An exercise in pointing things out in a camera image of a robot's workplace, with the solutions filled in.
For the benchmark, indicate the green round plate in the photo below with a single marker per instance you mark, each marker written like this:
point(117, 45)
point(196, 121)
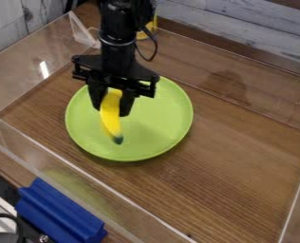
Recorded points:
point(153, 129)

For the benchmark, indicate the yellow toy banana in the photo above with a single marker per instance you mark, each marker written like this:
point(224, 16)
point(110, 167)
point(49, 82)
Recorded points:
point(109, 113)

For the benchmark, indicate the clear acrylic enclosure wall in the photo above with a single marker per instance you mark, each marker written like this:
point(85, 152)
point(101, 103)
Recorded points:
point(225, 187)

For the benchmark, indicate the clear acrylic corner bracket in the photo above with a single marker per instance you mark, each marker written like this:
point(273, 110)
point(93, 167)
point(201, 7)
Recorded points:
point(82, 33)

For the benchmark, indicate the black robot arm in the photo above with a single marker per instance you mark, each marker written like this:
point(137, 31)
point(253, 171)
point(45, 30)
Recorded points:
point(123, 18)

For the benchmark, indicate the blue plastic block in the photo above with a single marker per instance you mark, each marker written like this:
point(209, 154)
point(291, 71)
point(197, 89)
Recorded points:
point(57, 215)

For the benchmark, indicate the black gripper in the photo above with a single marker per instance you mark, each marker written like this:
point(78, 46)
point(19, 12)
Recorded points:
point(114, 69)

